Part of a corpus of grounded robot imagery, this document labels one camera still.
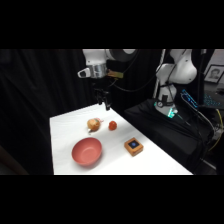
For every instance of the small green light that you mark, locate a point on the small green light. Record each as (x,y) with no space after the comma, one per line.
(171,113)

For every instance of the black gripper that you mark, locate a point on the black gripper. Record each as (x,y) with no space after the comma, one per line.
(100,85)

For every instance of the yellow circuit board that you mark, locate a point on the yellow circuit board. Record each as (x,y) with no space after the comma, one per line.
(115,74)

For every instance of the orange wooden block, dark top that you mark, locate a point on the orange wooden block, dark top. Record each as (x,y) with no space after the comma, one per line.
(133,147)

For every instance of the blue-lit device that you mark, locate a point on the blue-lit device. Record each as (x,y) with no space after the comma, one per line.
(196,98)

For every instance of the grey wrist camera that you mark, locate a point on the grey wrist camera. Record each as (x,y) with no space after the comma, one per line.
(84,73)

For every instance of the black robot stand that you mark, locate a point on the black robot stand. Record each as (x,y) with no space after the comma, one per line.
(160,133)

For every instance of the tan toy onion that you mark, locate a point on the tan toy onion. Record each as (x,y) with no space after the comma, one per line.
(93,125)

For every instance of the red ball with orange spots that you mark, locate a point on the red ball with orange spots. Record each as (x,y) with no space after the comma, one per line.
(112,125)

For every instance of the framed portrait picture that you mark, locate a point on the framed portrait picture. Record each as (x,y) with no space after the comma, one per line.
(214,73)

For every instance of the black curtain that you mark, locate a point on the black curtain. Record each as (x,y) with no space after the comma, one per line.
(36,106)

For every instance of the pink bowl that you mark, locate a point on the pink bowl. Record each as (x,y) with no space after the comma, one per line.
(86,151)

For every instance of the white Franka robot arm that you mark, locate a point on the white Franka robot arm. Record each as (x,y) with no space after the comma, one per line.
(178,71)

